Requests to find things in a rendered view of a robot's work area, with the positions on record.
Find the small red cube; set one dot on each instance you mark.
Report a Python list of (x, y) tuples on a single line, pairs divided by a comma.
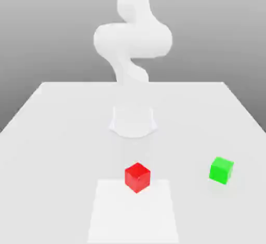
[(137, 177)]

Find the small green cube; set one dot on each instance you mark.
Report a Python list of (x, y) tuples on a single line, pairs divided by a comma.
[(220, 170)]

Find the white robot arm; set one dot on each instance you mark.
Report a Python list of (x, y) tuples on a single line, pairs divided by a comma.
[(133, 40)]

